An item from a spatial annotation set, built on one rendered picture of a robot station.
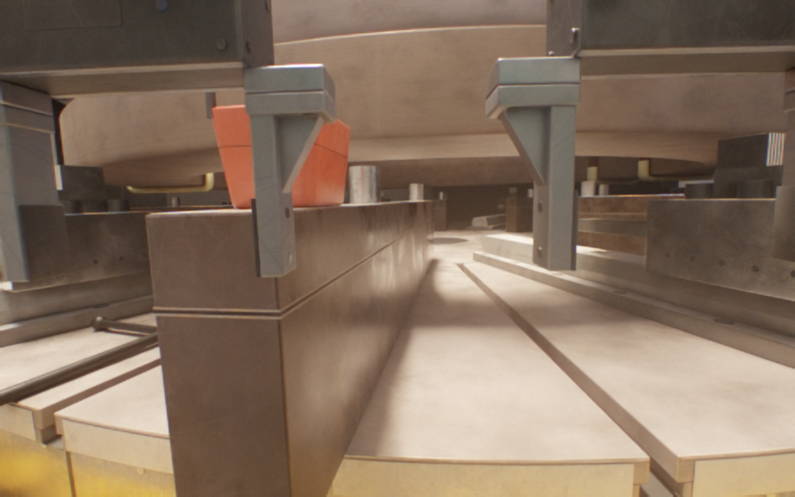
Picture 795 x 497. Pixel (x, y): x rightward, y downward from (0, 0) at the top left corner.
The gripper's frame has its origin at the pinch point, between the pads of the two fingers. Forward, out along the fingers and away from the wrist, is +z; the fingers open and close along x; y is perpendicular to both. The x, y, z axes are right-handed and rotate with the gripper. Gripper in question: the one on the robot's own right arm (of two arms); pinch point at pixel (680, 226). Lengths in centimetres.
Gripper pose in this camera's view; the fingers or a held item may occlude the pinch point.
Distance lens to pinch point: 25.4
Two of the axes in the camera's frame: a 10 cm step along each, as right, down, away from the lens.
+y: -0.2, 1.2, -9.9
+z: 0.2, 9.9, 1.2
